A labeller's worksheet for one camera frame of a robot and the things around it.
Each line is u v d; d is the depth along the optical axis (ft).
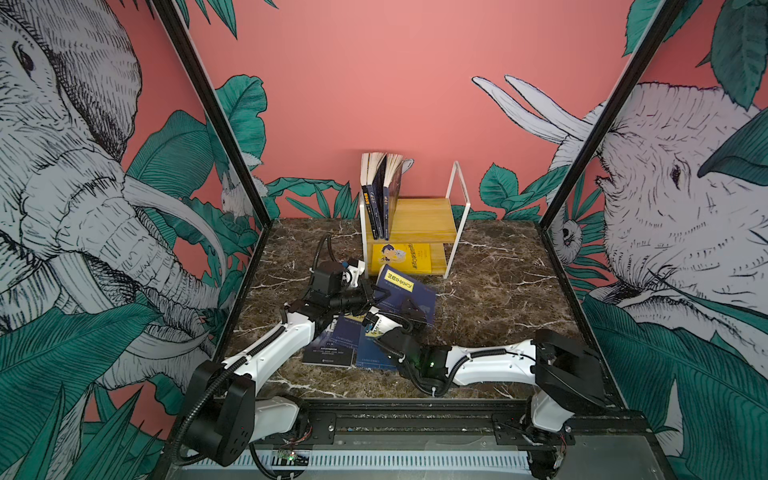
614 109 2.82
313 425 2.46
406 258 3.42
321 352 2.82
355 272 2.52
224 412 1.32
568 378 1.46
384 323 2.29
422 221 3.04
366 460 2.30
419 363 1.98
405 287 2.74
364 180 2.40
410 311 2.38
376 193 2.49
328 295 2.10
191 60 2.50
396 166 2.56
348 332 2.87
